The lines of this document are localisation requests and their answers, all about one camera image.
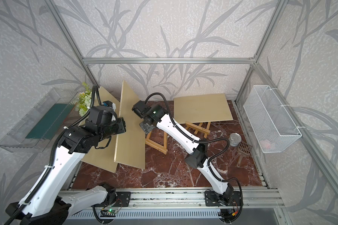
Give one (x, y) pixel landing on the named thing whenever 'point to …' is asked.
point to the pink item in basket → (265, 144)
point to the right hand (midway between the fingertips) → (153, 121)
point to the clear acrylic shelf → (15, 141)
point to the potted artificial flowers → (85, 100)
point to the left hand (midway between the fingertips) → (126, 122)
